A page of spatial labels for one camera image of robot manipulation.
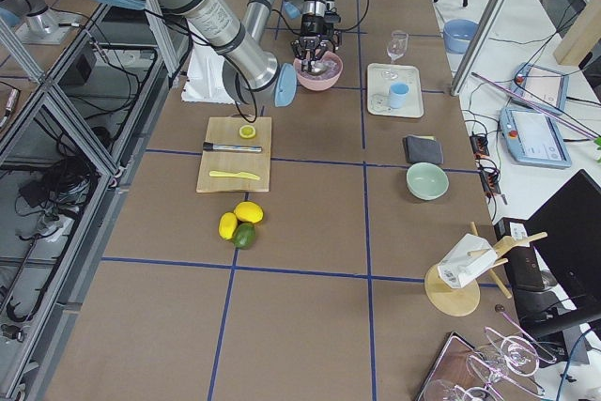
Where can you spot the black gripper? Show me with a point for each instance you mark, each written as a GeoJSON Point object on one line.
{"type": "Point", "coordinates": [310, 27]}

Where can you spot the steel ice scoop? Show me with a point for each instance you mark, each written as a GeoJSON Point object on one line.
{"type": "Point", "coordinates": [316, 66]}

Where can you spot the pink bowl of ice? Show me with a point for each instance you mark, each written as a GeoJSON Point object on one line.
{"type": "Point", "coordinates": [325, 80]}

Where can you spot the light blue cup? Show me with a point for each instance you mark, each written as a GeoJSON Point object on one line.
{"type": "Point", "coordinates": [397, 95]}

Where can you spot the wooden cup rack stand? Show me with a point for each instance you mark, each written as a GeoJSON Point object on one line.
{"type": "Point", "coordinates": [463, 301]}

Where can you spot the cream bear serving tray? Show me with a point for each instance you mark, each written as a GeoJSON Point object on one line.
{"type": "Point", "coordinates": [380, 77]}

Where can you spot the clear wine glass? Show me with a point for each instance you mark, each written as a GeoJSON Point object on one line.
{"type": "Point", "coordinates": [396, 48]}

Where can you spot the half lemon slice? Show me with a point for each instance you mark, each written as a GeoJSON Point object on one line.
{"type": "Point", "coordinates": [247, 131]}

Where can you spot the wooden cutting board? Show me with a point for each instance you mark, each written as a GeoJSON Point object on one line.
{"type": "Point", "coordinates": [254, 158]}

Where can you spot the steel cylinder muddler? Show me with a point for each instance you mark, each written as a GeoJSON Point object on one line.
{"type": "Point", "coordinates": [213, 147]}

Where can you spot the blue bowl on side table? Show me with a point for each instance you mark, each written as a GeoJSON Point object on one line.
{"type": "Point", "coordinates": [457, 35]}

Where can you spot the grey folded cloth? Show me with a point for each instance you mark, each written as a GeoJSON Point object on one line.
{"type": "Point", "coordinates": [419, 149]}

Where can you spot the yellow plastic knife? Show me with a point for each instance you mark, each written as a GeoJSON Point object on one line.
{"type": "Point", "coordinates": [240, 174]}

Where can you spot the yellow lemon upper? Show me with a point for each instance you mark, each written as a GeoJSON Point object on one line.
{"type": "Point", "coordinates": [249, 212]}

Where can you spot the yellow lemon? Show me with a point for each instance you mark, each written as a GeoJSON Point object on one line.
{"type": "Point", "coordinates": [227, 225]}
{"type": "Point", "coordinates": [249, 212]}

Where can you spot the green ceramic bowl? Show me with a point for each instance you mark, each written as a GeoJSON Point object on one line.
{"type": "Point", "coordinates": [427, 181]}

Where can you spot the yellow lemon left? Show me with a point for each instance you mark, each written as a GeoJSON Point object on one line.
{"type": "Point", "coordinates": [227, 225]}

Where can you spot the green lime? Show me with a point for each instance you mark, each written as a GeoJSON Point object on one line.
{"type": "Point", "coordinates": [244, 236]}

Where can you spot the near teach pendant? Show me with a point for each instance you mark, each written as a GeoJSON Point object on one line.
{"type": "Point", "coordinates": [533, 138]}

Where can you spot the teach pendant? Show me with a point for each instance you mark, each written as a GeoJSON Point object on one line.
{"type": "Point", "coordinates": [547, 87]}
{"type": "Point", "coordinates": [533, 138]}

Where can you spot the far teach pendant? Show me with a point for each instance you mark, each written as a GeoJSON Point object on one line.
{"type": "Point", "coordinates": [547, 87]}

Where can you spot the white carton on rack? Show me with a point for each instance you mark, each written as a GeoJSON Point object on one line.
{"type": "Point", "coordinates": [469, 258]}

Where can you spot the black monitor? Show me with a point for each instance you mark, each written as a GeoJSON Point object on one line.
{"type": "Point", "coordinates": [571, 251]}

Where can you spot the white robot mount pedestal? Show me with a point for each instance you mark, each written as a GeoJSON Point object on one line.
{"type": "Point", "coordinates": [204, 81]}

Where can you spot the aluminium frame post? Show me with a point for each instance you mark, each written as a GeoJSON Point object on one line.
{"type": "Point", "coordinates": [491, 12]}

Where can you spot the glass stemware near camera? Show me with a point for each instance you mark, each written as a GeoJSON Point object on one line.
{"type": "Point", "coordinates": [505, 361]}

